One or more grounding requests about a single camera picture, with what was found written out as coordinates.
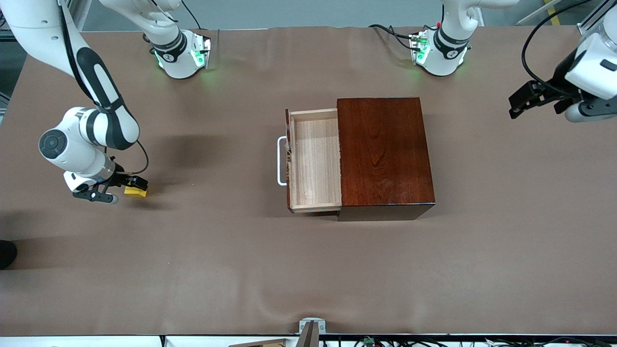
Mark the grey slanted bar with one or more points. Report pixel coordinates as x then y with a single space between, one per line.
535 13

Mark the black round object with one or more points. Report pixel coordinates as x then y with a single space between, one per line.
6 254

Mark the green plug connector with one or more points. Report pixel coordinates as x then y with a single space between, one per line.
369 341

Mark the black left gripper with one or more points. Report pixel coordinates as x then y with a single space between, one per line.
558 87

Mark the yellow cube block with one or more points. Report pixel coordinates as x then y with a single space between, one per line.
136 193

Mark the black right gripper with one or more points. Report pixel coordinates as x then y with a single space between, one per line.
120 179

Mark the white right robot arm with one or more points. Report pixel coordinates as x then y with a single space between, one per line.
77 144

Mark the brown table mat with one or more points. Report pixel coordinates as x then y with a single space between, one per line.
193 250

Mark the aluminium frame profile with bracket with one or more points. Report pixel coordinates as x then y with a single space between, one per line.
589 26

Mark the brown cardboard piece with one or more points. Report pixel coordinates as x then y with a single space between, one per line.
260 343

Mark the grey metal clamp bracket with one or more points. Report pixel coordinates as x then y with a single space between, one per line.
312 332

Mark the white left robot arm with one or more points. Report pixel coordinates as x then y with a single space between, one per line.
448 60

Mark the dark brown wooden cabinet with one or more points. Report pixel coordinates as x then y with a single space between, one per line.
385 154

